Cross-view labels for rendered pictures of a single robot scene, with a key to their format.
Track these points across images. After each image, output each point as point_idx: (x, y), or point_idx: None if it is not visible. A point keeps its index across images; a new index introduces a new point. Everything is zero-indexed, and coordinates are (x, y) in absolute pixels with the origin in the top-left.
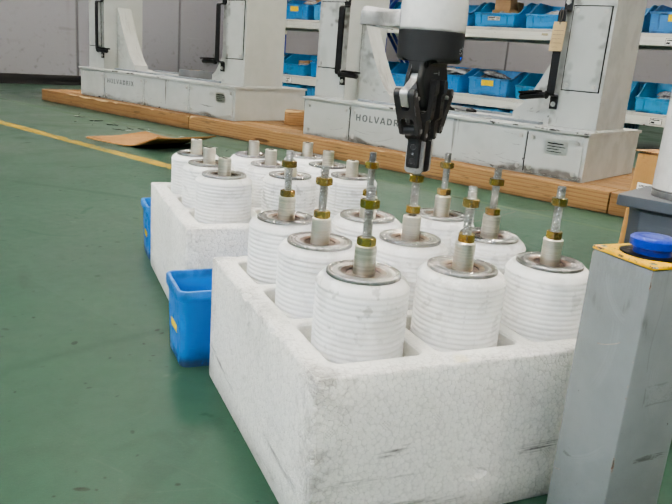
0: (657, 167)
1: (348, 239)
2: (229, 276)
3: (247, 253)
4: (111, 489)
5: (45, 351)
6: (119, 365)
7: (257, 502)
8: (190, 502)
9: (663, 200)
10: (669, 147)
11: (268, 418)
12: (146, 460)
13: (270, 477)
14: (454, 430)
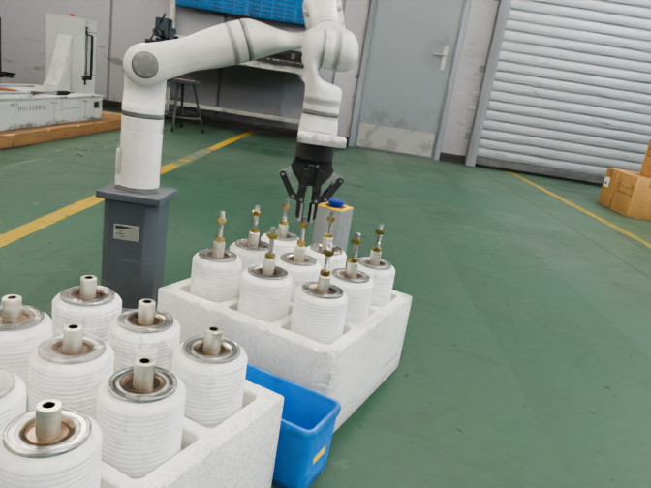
0: (143, 176)
1: (336, 269)
2: (356, 339)
3: (337, 326)
4: (447, 422)
5: None
6: None
7: (393, 383)
8: (418, 399)
9: (160, 194)
10: (153, 163)
11: (385, 355)
12: (418, 424)
13: (383, 378)
14: None
